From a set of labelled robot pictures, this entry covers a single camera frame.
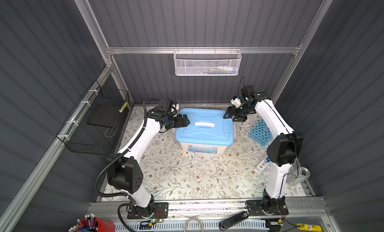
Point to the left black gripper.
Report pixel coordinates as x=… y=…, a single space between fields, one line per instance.
x=179 y=124

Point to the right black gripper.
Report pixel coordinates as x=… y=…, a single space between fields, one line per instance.
x=231 y=111

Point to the white plastic storage bin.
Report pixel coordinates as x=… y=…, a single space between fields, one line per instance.
x=201 y=148

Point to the blue plastic bin lid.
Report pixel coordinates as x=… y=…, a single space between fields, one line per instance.
x=205 y=115

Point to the white small tube rack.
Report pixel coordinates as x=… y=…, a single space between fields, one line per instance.
x=261 y=167

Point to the clear plastic measuring cup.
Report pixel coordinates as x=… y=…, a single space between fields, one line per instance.
x=297 y=176

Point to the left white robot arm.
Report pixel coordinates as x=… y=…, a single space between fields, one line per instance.
x=123 y=169

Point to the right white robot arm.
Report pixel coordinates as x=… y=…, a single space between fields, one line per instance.
x=282 y=152

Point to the blue test tube rack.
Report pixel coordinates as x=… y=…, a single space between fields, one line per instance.
x=260 y=133

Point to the yellow brush in basket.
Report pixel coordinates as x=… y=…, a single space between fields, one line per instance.
x=123 y=107

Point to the black handheld device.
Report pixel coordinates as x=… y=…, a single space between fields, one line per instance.
x=233 y=220

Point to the red pen cup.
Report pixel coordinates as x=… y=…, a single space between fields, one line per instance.
x=93 y=224

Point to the yellow bottle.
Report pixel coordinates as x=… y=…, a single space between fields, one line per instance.
x=309 y=228

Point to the white wire wall basket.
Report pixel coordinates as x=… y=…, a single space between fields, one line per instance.
x=207 y=62

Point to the black wire wall basket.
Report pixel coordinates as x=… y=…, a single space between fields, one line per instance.
x=96 y=124

